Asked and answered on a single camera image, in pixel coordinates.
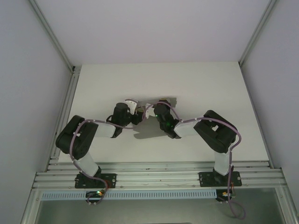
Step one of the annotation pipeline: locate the grey paper box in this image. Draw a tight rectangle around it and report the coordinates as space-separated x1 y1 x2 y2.
133 95 178 140

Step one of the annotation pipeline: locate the black connector board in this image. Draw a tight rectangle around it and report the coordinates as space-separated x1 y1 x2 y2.
216 184 237 203
85 190 106 199

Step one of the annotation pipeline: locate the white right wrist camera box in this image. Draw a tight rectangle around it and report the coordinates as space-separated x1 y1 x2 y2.
142 104 155 120

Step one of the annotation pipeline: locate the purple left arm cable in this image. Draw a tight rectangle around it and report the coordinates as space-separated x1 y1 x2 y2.
70 118 141 206

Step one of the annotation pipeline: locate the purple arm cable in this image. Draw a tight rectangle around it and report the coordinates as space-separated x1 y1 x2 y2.
70 118 141 206
146 101 248 220

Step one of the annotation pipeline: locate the aluminium table side rail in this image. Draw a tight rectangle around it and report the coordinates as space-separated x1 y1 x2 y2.
48 66 81 165

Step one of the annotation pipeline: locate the aluminium mounting rail beam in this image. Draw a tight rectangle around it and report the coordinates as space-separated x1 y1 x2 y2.
32 161 287 190

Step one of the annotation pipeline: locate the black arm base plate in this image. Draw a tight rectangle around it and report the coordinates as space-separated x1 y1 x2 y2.
74 173 117 189
198 171 242 188

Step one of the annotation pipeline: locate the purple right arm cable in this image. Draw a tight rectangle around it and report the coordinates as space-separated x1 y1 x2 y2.
146 101 248 220

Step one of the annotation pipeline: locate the slotted blue-grey cable duct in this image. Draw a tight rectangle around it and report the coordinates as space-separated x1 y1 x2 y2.
41 189 217 201

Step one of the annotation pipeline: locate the aluminium corner post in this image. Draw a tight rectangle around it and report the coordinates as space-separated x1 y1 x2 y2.
29 0 77 73
238 0 281 67

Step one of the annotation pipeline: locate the aluminium frame leg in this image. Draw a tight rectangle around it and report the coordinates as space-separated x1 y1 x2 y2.
20 188 44 224
274 186 299 224

